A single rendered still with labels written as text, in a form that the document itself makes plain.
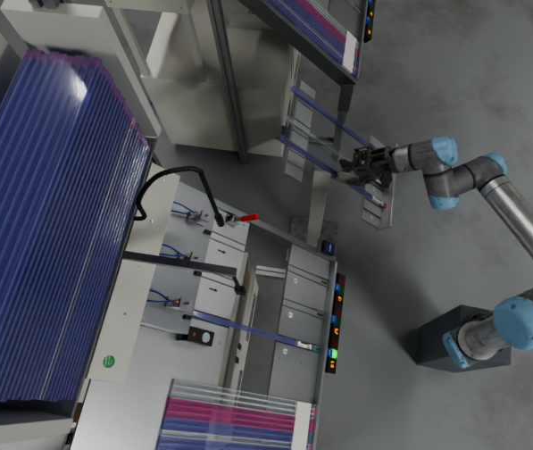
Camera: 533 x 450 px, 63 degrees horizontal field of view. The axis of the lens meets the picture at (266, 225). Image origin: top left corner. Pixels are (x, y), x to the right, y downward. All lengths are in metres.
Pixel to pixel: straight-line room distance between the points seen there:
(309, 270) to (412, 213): 1.12
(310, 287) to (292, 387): 0.31
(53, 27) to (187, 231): 0.54
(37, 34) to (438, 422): 2.08
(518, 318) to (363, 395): 1.20
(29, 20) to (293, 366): 1.08
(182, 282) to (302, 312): 0.48
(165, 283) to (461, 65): 2.46
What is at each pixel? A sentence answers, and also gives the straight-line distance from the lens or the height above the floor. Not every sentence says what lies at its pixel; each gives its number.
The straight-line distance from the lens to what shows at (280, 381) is 1.36.
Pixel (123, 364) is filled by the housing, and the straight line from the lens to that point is 1.00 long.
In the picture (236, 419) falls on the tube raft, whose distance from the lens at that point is 1.25.
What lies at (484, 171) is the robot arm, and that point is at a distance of 1.31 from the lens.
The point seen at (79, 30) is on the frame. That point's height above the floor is 1.68.
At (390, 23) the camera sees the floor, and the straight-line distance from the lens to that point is 3.21.
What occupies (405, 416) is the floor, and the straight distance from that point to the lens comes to 2.24.
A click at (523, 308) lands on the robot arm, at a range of 1.14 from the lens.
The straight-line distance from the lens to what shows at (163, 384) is 1.13.
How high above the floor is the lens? 2.18
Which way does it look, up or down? 68 degrees down
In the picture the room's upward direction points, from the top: 8 degrees counter-clockwise
